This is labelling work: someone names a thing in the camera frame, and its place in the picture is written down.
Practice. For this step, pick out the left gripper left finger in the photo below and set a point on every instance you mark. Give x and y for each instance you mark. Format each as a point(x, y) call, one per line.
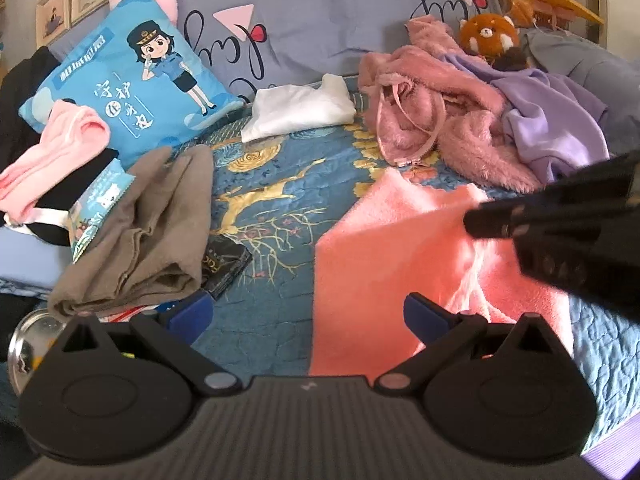
point(168, 335)

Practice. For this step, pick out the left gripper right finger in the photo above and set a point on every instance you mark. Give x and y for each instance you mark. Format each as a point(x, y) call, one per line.
point(445, 336)

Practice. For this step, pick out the coral pink fleece towel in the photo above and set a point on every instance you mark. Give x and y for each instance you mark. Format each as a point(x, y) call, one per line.
point(400, 238)

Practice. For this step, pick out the brown folded knit garment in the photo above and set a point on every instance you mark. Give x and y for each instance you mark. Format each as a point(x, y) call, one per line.
point(152, 243)

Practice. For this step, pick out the purple sweatshirt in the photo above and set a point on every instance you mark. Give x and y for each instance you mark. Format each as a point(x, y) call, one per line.
point(552, 121)

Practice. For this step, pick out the round metal tin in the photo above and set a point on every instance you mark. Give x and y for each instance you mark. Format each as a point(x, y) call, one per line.
point(29, 343)

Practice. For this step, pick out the grey blanket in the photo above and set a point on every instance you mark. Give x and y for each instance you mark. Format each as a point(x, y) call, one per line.
point(614, 81)

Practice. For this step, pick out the blue floral quilt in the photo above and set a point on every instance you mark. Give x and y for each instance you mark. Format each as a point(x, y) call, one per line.
point(279, 199)

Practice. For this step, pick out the pink fuzzy zip jacket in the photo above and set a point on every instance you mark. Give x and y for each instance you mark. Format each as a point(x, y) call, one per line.
point(419, 102)

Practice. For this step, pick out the red panda plush toy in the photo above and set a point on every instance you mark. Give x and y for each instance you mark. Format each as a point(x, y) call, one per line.
point(494, 38)

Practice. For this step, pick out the light pink folded garment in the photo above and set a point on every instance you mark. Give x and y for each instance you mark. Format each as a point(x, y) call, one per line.
point(73, 135)

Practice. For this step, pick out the yellow wooden stick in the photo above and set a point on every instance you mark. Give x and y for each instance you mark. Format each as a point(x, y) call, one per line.
point(579, 9)

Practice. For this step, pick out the orange plastic bag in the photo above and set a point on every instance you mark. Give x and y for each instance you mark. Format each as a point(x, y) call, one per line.
point(521, 12)

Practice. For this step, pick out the black garment pile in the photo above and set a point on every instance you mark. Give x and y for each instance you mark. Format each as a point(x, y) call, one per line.
point(18, 86)

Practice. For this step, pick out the white folded shirt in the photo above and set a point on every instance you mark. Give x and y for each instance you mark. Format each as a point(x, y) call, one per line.
point(290, 109)

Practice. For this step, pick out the blue cartoon police pillow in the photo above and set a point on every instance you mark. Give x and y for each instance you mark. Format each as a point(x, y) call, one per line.
point(140, 75)

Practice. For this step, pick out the grey-blue printed bed sheet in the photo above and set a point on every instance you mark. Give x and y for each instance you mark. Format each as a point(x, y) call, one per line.
point(253, 44)

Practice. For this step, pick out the small framed picture left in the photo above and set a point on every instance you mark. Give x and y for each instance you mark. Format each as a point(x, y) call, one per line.
point(52, 20)

